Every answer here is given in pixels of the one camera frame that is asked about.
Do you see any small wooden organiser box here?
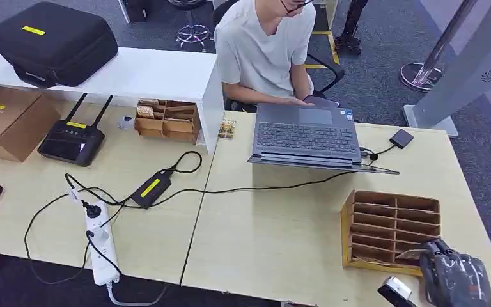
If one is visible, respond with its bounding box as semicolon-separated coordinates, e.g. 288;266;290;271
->
134;98;202;145

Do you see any white desk shelf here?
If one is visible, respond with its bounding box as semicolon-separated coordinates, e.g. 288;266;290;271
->
0;36;225;155

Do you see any black carrying case, yellow label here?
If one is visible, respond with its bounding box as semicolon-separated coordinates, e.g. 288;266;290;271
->
0;1;120;89

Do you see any black power adapter, yellow label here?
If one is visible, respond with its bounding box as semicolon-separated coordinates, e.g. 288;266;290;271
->
130;170;173;210

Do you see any stool with chrome base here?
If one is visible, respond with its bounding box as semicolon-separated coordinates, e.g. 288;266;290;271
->
167;0;212;52

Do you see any grey laptop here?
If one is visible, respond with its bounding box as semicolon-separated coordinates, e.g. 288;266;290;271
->
247;102;400;175

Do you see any thin black looping cable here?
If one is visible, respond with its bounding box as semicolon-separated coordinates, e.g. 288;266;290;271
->
23;193;91;286

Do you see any black office chair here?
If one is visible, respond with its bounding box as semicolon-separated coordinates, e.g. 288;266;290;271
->
211;0;345;113

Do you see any black router with antennas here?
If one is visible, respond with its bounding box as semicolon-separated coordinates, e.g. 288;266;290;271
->
37;93;114;168

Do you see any standing person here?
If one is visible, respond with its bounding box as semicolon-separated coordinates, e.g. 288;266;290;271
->
334;0;369;56

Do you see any black external drive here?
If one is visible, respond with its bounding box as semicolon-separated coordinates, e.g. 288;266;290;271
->
389;129;415;150

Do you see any black mains cable with plug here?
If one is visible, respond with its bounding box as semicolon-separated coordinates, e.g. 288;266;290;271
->
64;173;147;220

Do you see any stack of printed cards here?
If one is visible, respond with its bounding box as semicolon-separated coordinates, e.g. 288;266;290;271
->
218;119;237;141

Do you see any brown cardboard box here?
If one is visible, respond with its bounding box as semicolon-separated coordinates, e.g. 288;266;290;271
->
0;85;61;163

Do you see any grey standing kiosk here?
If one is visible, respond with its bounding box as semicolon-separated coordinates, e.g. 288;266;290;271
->
403;0;491;138

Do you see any chrome stanchion post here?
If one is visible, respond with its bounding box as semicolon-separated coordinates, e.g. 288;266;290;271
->
399;0;479;92

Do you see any black cabinet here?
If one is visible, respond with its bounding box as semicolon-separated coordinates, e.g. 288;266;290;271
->
117;0;153;23

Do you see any white power strip cable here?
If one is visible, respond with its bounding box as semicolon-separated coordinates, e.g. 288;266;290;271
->
105;281;170;307

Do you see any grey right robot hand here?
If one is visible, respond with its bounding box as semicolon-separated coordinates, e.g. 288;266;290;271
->
419;238;491;307

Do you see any black drive cable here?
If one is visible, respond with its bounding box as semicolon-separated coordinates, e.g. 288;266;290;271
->
359;144;396;162

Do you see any white power strip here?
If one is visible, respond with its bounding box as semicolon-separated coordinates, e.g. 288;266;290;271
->
84;201;121;287

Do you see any black laptop power cable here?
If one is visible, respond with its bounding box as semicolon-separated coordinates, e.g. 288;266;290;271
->
148;150;360;210

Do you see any black plugged cable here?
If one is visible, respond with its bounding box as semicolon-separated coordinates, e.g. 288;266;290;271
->
85;230;123;277

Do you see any wooden slotted card box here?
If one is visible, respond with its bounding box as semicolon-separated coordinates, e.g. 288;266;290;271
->
340;189;442;277

